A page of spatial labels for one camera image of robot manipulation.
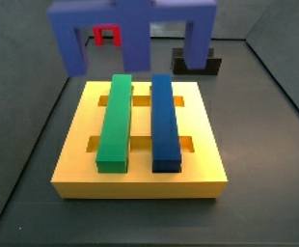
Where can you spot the blue rectangular bar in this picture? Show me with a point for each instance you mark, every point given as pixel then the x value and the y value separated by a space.
pixel 166 146

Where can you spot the red comb-shaped block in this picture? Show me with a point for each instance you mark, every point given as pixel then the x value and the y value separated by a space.
pixel 103 30

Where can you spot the purple comb-shaped block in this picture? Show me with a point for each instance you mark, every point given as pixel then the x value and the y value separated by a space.
pixel 132 15

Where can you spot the green rectangular bar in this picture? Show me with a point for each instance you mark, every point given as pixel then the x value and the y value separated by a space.
pixel 114 145

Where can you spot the yellow slotted board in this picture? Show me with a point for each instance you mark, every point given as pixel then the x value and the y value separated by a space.
pixel 202 179

